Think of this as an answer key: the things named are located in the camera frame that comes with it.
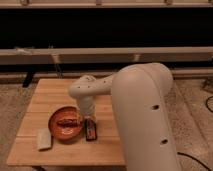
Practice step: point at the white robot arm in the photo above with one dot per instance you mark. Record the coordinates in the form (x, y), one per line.
(137, 93)

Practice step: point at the dark snack bar packet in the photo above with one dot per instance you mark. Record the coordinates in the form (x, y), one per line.
(91, 131)

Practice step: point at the pale sponge block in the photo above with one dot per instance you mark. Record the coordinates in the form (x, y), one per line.
(44, 139)

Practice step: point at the long wooden rail shelf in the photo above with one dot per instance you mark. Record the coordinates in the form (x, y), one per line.
(104, 55)

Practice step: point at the orange ceramic bowl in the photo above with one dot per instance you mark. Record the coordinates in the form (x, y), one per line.
(65, 123)

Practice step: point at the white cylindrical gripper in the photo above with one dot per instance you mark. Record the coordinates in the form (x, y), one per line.
(86, 107)

